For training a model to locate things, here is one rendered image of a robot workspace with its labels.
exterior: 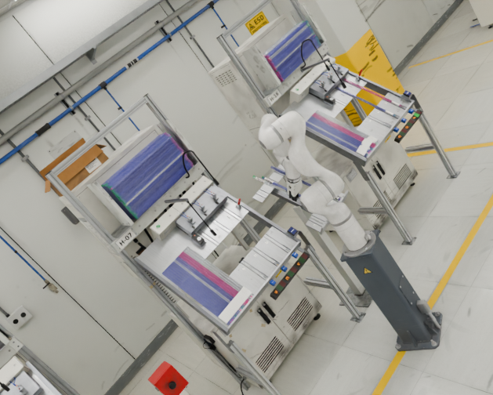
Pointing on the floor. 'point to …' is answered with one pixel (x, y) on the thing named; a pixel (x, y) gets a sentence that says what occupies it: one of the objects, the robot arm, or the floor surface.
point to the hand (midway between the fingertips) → (295, 197)
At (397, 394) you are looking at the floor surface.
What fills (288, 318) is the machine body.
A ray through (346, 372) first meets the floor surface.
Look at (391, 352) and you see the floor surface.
